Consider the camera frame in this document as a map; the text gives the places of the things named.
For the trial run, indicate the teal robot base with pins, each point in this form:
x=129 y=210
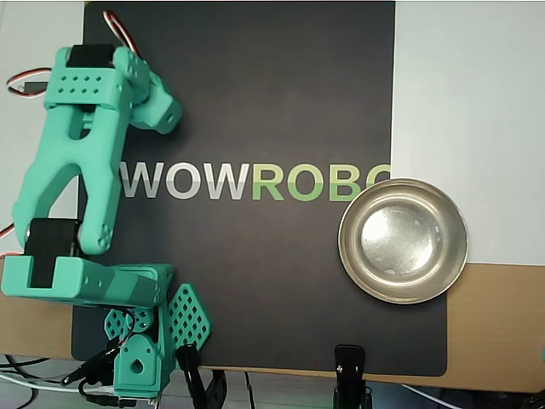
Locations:
x=189 y=319

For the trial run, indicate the teal printed robot arm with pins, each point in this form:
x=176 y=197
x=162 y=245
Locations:
x=81 y=162

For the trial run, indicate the black robot base clamp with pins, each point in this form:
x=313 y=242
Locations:
x=191 y=370

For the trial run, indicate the metal bowl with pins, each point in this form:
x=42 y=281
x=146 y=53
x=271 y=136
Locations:
x=404 y=238

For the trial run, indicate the black mat with WOWROBO print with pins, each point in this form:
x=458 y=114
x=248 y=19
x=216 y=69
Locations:
x=255 y=85

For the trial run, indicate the white paper sheet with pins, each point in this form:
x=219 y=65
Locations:
x=468 y=106
x=17 y=149

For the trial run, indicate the black USB stick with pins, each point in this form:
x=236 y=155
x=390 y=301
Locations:
x=36 y=88

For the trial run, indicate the black table clamp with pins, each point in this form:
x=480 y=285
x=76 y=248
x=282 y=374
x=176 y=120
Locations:
x=538 y=402

